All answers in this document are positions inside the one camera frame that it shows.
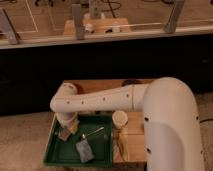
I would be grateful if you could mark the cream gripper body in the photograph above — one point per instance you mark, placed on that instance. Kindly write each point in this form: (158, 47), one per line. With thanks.
(72, 127)

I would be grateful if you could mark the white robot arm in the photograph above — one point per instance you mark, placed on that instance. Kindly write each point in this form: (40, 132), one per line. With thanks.
(170, 113)

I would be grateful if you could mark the green plastic tray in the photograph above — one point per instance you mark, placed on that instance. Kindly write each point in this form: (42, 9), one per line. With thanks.
(61, 153)

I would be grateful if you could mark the blue grey sponge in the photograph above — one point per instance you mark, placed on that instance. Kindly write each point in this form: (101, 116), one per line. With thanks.
(85, 151)

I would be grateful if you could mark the metal spoon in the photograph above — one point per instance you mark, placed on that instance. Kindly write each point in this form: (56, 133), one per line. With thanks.
(84, 135)

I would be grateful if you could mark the orange brown bowl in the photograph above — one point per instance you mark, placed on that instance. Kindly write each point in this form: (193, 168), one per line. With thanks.
(79, 88)

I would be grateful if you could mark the white paper cup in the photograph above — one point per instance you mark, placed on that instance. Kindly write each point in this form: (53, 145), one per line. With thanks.
(120, 119)

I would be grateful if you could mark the clear plastic wrapper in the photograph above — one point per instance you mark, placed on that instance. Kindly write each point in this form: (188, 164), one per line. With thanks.
(120, 148)

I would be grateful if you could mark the wooden board table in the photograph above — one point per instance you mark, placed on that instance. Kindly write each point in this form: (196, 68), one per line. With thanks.
(135, 133)

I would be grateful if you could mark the dark purple bowl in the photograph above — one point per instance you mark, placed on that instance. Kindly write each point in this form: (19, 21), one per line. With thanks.
(131, 82)

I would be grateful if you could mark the background wooden board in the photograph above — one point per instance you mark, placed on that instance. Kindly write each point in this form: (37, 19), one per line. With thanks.
(100, 26)

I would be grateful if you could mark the grey metal post left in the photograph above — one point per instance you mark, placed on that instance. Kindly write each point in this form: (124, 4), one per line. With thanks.
(7, 28)

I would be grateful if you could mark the grey metal post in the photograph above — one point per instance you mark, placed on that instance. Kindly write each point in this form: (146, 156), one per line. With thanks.
(171, 25)
(78, 21)
(7, 28)

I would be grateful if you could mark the grey metal post middle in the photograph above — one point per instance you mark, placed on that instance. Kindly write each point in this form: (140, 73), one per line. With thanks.
(78, 21)

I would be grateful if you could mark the grey metal post right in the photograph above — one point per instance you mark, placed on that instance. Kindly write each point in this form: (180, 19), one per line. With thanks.
(171, 25)

